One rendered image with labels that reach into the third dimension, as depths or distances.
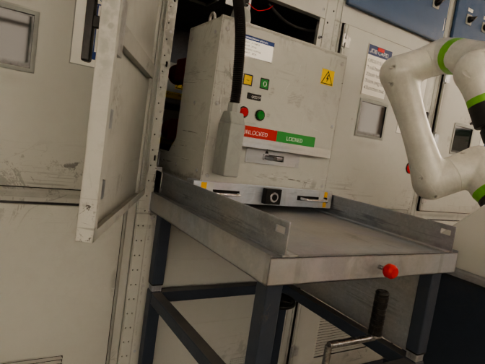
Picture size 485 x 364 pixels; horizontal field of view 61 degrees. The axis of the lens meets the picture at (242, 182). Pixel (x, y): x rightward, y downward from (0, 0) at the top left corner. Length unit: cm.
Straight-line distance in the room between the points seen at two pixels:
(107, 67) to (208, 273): 97
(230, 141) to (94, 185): 46
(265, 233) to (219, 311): 82
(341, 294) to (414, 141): 59
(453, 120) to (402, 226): 116
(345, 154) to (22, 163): 121
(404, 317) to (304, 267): 56
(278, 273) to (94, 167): 39
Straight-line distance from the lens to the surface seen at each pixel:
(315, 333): 196
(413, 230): 128
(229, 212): 97
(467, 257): 152
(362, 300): 143
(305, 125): 138
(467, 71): 117
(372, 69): 188
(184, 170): 130
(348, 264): 92
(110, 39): 75
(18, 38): 127
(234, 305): 165
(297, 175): 138
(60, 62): 127
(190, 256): 148
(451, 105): 234
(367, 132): 188
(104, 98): 74
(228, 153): 109
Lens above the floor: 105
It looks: 5 degrees down
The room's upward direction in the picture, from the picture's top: 8 degrees clockwise
